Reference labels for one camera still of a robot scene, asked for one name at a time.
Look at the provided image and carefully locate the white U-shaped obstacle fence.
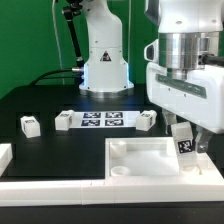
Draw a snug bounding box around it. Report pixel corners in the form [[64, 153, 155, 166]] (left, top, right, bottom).
[[0, 139, 224, 208]]

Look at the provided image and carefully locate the black cable at base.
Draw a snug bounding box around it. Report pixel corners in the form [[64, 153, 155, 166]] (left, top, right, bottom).
[[29, 67, 84, 87]]

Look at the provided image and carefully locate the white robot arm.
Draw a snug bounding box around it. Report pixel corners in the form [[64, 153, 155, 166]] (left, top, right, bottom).
[[80, 0, 224, 152]]

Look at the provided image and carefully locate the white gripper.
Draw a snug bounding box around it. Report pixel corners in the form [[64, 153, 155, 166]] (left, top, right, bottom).
[[146, 62, 224, 153]]

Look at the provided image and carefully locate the white square table top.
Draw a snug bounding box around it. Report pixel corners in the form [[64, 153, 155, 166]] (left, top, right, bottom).
[[105, 137, 219, 177]]

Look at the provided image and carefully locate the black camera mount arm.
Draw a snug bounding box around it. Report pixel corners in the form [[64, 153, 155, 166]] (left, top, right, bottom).
[[62, 0, 84, 68]]

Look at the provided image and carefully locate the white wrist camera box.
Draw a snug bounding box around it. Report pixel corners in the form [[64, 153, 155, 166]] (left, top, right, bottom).
[[144, 40, 159, 63]]

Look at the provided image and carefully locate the white fiducial marker sheet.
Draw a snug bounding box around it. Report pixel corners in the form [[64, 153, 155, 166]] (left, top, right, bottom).
[[71, 111, 140, 128]]

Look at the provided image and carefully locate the grey hanging cable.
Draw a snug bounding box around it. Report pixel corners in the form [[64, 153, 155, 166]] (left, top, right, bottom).
[[51, 0, 66, 86]]

